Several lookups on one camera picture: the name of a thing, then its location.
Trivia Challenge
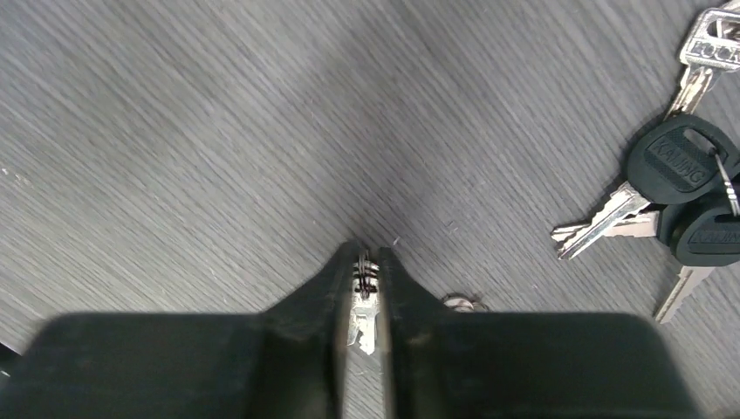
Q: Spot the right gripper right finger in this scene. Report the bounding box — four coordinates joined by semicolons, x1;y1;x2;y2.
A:
377;248;702;418

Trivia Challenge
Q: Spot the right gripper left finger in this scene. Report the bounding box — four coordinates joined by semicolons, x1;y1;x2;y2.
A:
1;241;361;418

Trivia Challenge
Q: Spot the small silver key bunch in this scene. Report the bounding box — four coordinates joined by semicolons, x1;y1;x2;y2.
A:
347;247;494;358

